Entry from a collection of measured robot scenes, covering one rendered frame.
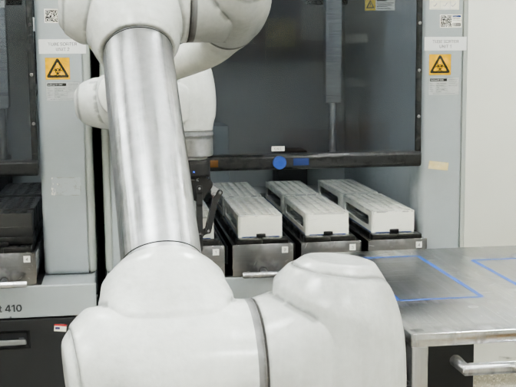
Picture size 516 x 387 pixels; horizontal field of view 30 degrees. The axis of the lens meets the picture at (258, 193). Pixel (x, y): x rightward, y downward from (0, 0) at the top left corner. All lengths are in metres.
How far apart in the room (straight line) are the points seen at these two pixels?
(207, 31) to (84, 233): 0.83
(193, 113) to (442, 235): 0.68
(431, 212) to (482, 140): 1.24
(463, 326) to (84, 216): 1.02
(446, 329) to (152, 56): 0.57
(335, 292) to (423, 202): 1.22
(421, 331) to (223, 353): 0.43
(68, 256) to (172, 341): 1.16
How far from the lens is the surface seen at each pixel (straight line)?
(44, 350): 2.15
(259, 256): 2.12
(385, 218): 2.20
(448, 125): 2.28
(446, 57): 2.27
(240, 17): 1.46
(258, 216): 2.14
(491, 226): 3.56
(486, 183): 3.52
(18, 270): 2.11
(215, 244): 2.11
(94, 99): 1.98
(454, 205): 2.30
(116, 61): 1.36
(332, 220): 2.17
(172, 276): 1.10
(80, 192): 2.16
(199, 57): 1.71
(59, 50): 2.15
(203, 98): 2.00
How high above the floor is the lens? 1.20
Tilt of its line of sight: 8 degrees down
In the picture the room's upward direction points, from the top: 1 degrees counter-clockwise
